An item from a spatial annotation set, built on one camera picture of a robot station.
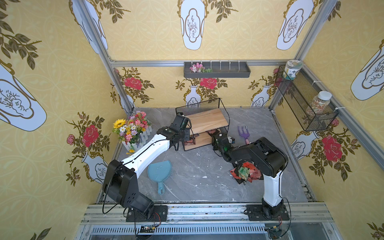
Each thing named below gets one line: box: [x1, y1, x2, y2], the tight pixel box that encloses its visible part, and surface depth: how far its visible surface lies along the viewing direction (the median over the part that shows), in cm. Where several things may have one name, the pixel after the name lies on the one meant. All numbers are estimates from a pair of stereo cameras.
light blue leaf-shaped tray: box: [147, 160, 172, 195], surface depth 90 cm
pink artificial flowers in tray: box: [189, 62, 213, 73], surface depth 89 cm
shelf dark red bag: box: [205, 128, 220, 136], surface depth 105 cm
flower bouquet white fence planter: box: [112, 111, 153, 155], surface depth 90 cm
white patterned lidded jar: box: [282, 59, 303, 80], surface depth 87 cm
